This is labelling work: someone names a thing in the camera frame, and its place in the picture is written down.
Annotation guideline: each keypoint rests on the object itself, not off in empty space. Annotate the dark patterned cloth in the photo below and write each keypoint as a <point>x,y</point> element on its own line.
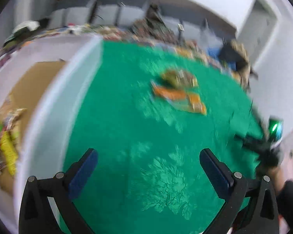
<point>152,26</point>

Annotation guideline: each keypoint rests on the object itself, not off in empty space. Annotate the grey sofa cushion left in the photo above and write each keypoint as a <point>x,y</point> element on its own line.
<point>65,12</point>

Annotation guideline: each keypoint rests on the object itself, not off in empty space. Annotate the pile of snack packets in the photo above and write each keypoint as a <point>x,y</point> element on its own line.
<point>177,89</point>

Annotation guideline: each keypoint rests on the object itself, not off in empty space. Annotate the person's right hand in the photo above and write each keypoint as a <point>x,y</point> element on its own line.
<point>277,178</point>

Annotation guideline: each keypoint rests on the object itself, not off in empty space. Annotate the green tablecloth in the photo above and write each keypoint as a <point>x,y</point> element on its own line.
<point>148,178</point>

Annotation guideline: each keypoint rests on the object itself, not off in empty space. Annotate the grey sofa cushion right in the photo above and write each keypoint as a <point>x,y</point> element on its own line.
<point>200,25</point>

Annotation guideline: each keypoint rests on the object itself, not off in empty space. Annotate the grey sofa cushion middle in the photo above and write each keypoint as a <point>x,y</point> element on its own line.
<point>119,13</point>

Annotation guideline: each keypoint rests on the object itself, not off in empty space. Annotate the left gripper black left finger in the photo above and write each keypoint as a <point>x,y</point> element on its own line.
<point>36,215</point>

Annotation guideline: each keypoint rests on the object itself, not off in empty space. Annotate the snack packets in box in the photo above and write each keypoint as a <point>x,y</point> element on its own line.
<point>10,136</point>

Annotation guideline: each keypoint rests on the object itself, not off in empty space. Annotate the grey sofa cushion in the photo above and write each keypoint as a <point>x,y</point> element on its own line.
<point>200,25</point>
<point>119,13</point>
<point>65,12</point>

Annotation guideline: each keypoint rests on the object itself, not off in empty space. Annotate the black bag with scarf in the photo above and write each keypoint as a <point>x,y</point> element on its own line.
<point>235,52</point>

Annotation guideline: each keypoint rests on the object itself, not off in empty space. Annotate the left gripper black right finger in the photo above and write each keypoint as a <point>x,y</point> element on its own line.
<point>249,205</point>

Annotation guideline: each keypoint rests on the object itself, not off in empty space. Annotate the white cardboard box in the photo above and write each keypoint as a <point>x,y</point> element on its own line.
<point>46,139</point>

